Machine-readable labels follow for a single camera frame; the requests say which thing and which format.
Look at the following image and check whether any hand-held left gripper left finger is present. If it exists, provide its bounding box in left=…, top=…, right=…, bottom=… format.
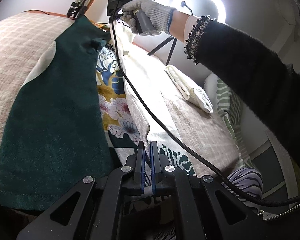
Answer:
left=16, top=141, right=147, bottom=240

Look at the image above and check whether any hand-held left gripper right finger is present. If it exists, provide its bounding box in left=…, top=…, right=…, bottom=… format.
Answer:
left=149, top=141, right=273, bottom=240

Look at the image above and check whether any green and cream cloth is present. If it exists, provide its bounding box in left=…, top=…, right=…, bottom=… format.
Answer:
left=0, top=14, right=198, bottom=210

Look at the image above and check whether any person's right forearm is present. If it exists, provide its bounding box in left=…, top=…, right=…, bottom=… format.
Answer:
left=169, top=11, right=300, bottom=160

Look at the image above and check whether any person's right hand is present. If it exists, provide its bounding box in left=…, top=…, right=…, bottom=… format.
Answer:
left=121, top=0, right=177, bottom=34

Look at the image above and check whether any folded metal tripod stand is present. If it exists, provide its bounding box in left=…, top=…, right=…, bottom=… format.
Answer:
left=67, top=0, right=90, bottom=19

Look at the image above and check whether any floral printed cloth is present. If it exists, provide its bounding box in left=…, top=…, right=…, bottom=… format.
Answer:
left=95, top=44, right=150, bottom=155

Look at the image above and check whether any gooseneck phone holder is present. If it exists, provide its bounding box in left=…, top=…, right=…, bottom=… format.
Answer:
left=181, top=1, right=193, bottom=15

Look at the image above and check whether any black mini tripod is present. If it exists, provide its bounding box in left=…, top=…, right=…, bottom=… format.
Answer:
left=147, top=35, right=177, bottom=66

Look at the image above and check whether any folded cream cloth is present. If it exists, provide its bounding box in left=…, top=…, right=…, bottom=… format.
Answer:
left=166, top=64, right=214, bottom=113

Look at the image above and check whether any flat leaf print pillow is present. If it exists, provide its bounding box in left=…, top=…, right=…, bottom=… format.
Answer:
left=220, top=112, right=252, bottom=168

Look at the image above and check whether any lilac zebra print clothing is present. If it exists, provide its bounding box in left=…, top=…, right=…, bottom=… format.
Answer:
left=226, top=167, right=264, bottom=205

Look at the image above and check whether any green striped pillow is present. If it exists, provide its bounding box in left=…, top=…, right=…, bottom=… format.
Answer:
left=227, top=92, right=243, bottom=128

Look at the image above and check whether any white leaf print pillow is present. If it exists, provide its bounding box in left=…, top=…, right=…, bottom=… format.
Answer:
left=204, top=74, right=240, bottom=117

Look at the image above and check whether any beige plaid blanket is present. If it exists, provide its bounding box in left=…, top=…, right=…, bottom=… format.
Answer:
left=0, top=11, right=240, bottom=205

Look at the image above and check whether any white framed grey panel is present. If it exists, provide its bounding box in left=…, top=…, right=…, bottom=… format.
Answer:
left=240, top=127, right=300, bottom=205

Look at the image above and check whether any person's dark zip jacket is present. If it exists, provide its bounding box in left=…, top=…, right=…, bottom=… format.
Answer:
left=259, top=192, right=300, bottom=240

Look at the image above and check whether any white ring light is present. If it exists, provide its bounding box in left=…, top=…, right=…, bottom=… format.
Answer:
left=169, top=0, right=227, bottom=30

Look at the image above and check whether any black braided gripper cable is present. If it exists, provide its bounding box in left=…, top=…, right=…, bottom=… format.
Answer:
left=110, top=17, right=300, bottom=207

